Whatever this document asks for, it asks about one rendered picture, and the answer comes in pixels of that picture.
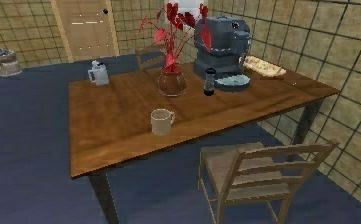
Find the dark grey coffee machine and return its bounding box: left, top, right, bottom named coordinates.
left=192, top=15, right=252, bottom=93

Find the white window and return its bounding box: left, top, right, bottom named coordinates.
left=164, top=0, right=210, bottom=31

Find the red house plant in vase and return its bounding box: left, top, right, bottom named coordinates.
left=139, top=2, right=213, bottom=98

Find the beige mug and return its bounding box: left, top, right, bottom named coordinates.
left=150, top=108, right=176, bottom=137

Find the brown wooden table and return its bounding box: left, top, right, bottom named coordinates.
left=68, top=61, right=341, bottom=224

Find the brown wooden chair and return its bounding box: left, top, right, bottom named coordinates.
left=197, top=139, right=340, bottom=224
left=135, top=45, right=167, bottom=71

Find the tan wooden door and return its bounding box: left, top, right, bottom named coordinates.
left=50, top=0, right=120, bottom=64

